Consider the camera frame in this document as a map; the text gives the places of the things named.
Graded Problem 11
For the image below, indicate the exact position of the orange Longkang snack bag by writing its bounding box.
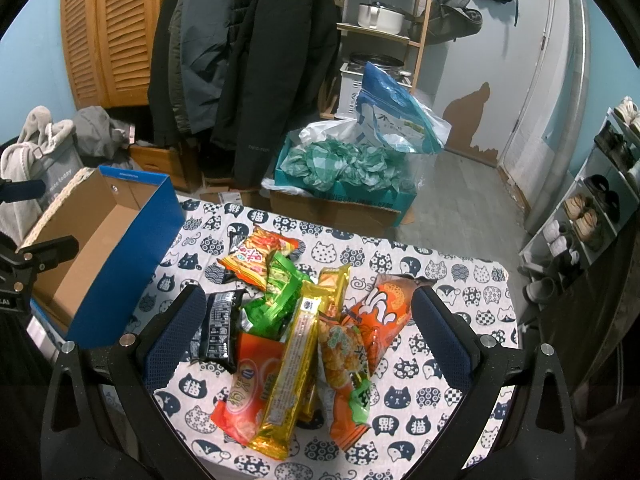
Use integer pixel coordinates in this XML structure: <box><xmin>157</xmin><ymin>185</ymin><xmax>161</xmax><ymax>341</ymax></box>
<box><xmin>210</xmin><ymin>333</ymin><xmax>284</xmax><ymax>446</ymax></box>

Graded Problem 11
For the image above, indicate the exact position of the black snack packet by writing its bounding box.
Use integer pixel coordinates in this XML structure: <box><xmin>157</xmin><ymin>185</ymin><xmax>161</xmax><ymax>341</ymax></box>
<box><xmin>190</xmin><ymin>289</ymin><xmax>245</xmax><ymax>374</ymax></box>

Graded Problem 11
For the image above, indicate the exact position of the orange swirl chip bag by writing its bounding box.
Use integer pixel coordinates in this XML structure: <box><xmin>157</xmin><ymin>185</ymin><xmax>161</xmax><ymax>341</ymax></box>
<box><xmin>343</xmin><ymin>274</ymin><xmax>436</xmax><ymax>375</ymax></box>

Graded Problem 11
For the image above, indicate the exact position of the orange rice cracker bag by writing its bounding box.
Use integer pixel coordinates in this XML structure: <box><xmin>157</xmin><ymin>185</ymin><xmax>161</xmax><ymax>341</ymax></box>
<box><xmin>318</xmin><ymin>314</ymin><xmax>371</xmax><ymax>451</ymax></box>

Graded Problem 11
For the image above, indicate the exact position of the long gold biscuit pack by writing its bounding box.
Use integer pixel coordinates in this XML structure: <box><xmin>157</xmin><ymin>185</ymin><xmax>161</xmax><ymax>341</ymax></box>
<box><xmin>248</xmin><ymin>282</ymin><xmax>330</xmax><ymax>460</ymax></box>

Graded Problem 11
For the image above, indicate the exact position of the green snack bag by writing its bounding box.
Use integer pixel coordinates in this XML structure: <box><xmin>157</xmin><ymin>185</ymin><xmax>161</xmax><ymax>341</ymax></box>
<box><xmin>240</xmin><ymin>252</ymin><xmax>310</xmax><ymax>340</ymax></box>

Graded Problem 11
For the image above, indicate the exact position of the cat pattern tablecloth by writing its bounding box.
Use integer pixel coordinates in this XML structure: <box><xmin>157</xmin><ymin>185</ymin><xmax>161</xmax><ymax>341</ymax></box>
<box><xmin>106</xmin><ymin>198</ymin><xmax>520</xmax><ymax>480</ymax></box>

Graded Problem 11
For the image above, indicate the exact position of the grey tote bag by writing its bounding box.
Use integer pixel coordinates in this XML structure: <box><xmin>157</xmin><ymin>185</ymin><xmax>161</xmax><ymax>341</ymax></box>
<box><xmin>1</xmin><ymin>133</ymin><xmax>82</xmax><ymax>246</ymax></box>

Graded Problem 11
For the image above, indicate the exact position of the blue cardboard box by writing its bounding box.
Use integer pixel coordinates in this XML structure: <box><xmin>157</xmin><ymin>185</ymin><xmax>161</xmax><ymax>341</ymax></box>
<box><xmin>22</xmin><ymin>166</ymin><xmax>186</xmax><ymax>348</ymax></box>

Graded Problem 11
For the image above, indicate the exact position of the grey hoodie cloth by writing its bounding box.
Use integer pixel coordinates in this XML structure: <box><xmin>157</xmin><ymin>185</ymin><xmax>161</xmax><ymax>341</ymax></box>
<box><xmin>73</xmin><ymin>106</ymin><xmax>138</xmax><ymax>169</ymax></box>

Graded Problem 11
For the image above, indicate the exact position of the orange yellow snack bag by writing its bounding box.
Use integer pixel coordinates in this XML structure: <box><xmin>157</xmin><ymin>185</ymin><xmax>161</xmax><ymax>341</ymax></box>
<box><xmin>218</xmin><ymin>224</ymin><xmax>299</xmax><ymax>290</ymax></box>

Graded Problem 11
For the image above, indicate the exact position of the shoe rack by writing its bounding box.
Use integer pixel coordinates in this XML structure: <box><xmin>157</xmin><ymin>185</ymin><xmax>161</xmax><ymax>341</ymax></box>
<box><xmin>518</xmin><ymin>96</ymin><xmax>639</xmax><ymax>308</ymax></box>

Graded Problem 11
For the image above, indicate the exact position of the brown cardboard box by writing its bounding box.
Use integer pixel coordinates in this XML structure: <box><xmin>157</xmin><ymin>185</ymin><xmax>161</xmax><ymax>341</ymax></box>
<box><xmin>270</xmin><ymin>191</ymin><xmax>416</xmax><ymax>236</ymax></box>

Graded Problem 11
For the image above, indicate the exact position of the wooden louvered door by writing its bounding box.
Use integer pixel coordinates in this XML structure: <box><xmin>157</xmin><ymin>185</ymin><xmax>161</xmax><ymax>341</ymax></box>
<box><xmin>61</xmin><ymin>0</ymin><xmax>163</xmax><ymax>108</ymax></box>

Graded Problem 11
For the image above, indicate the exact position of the grey hanging jacket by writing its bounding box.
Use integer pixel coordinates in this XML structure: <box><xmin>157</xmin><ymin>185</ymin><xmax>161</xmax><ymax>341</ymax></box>
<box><xmin>168</xmin><ymin>0</ymin><xmax>231</xmax><ymax>134</ymax></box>

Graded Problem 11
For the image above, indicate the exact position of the blue white plastic bag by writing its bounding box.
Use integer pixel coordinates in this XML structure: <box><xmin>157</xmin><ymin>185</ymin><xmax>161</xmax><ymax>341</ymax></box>
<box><xmin>356</xmin><ymin>63</ymin><xmax>451</xmax><ymax>155</ymax></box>

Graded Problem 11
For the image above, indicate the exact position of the teal plastic bag pile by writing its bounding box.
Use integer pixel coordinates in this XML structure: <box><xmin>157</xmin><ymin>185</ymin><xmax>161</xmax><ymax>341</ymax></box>
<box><xmin>279</xmin><ymin>139</ymin><xmax>416</xmax><ymax>192</ymax></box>

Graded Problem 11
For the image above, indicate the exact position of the black hanging coat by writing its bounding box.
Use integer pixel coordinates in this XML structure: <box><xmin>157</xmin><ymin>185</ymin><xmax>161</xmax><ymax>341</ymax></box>
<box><xmin>148</xmin><ymin>0</ymin><xmax>340</xmax><ymax>186</ymax></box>

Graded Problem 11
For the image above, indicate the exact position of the white cooking pot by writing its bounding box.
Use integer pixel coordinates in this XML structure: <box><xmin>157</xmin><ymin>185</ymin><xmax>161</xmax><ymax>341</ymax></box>
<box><xmin>357</xmin><ymin>0</ymin><xmax>406</xmax><ymax>35</ymax></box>

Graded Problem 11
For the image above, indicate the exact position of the wooden shelf rack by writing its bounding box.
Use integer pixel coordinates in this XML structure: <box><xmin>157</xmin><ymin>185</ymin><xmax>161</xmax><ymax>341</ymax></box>
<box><xmin>319</xmin><ymin>0</ymin><xmax>433</xmax><ymax>119</ymax></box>

